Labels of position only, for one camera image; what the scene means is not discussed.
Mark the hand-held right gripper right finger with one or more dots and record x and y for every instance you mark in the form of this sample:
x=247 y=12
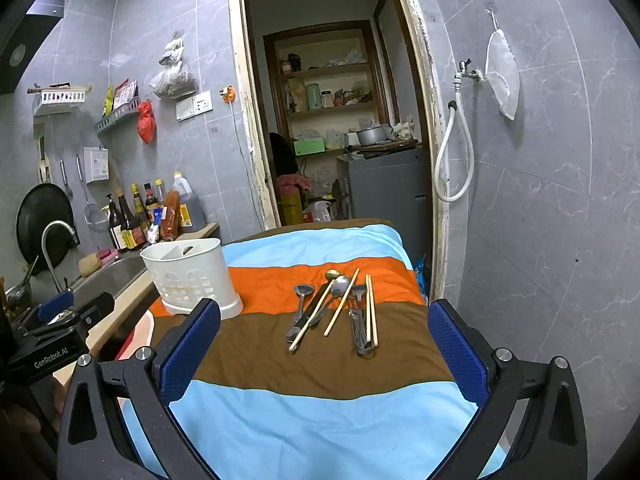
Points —
x=457 y=355

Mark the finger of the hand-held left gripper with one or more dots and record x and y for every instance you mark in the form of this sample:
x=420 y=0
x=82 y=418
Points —
x=55 y=305
x=95 y=306

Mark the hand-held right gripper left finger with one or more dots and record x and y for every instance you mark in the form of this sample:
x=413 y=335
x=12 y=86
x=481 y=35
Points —
x=190 y=352

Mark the white plastic utensil holder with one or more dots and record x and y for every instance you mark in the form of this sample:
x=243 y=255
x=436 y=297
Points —
x=200 y=272

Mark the steel fork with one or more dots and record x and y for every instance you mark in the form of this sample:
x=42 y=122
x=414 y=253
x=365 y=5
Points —
x=369 y=350
x=361 y=335
x=358 y=290

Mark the steel table knife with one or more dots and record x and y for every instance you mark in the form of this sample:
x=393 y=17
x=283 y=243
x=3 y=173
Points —
x=309 y=311

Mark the shiny silver spoon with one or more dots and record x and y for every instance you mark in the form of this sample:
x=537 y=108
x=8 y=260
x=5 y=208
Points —
x=341 y=285

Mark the gold spoon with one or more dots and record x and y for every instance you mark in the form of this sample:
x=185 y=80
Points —
x=331 y=274

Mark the steel kitchen sink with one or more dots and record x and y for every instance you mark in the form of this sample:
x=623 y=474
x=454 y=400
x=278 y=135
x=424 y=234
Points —
x=115 y=272

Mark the yellow sponge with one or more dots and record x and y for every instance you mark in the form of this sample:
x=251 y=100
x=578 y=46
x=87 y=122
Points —
x=90 y=265

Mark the pink basin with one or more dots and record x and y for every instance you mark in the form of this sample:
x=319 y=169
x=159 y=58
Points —
x=137 y=335

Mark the chrome kitchen faucet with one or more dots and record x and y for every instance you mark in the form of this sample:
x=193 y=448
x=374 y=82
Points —
x=50 y=230

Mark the blue packet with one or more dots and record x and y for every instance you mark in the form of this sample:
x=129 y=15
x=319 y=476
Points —
x=421 y=277

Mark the dark sauce bottle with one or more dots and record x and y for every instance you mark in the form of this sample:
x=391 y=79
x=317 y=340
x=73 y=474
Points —
x=130 y=225
x=140 y=210
x=151 y=200

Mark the metal strainer ladle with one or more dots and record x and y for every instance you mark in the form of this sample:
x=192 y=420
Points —
x=95 y=217

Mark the black wok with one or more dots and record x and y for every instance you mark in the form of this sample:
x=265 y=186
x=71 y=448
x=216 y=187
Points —
x=42 y=207

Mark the red seasoning packet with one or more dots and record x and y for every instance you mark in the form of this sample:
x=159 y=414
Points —
x=170 y=217

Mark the striped blanket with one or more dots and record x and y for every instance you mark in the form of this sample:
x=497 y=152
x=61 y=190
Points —
x=310 y=410

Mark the plastic oil jug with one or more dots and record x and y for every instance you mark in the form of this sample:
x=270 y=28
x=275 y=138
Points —
x=192 y=210

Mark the grey cabinet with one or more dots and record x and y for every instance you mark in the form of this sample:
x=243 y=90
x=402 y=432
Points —
x=385 y=185

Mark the white plastic jug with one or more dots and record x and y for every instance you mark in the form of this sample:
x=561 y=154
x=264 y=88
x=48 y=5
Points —
x=318 y=212

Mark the red plastic bag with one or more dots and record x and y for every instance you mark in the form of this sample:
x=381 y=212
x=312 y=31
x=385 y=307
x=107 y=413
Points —
x=146 y=122

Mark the pink flowered cloth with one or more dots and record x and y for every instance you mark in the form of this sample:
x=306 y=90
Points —
x=292 y=185

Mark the white basket rack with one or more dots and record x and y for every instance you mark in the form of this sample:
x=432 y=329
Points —
x=57 y=97

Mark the metal pot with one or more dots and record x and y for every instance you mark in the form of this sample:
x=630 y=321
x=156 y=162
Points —
x=372 y=135

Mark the green box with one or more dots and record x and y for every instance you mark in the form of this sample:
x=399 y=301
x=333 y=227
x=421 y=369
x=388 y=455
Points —
x=309 y=147

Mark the clear hanging plastic bag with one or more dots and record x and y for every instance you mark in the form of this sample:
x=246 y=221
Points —
x=172 y=80

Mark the orange plug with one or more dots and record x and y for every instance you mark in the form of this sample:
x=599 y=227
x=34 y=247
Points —
x=228 y=94

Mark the black range hood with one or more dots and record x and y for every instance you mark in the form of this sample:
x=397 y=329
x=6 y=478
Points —
x=22 y=50

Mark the white plastic bag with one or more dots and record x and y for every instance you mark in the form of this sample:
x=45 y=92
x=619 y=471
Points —
x=502 y=75

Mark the green jar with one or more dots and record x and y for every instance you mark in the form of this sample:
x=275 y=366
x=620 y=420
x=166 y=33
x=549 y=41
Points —
x=313 y=96

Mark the wooden shelf unit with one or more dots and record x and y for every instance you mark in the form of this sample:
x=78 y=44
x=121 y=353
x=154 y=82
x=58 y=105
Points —
x=330 y=69

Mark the white wall box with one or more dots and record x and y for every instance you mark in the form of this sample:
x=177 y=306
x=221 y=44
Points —
x=96 y=165

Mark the metal wall shelf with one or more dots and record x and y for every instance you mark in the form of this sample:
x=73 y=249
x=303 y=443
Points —
x=117 y=117

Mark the white wall socket panel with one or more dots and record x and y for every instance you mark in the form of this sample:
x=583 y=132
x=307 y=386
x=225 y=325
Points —
x=195 y=105

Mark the worn door frame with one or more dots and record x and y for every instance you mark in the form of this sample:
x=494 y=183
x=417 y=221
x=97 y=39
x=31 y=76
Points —
x=250 y=110

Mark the metal wall tap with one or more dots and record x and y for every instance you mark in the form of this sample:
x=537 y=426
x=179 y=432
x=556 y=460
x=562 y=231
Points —
x=465 y=72

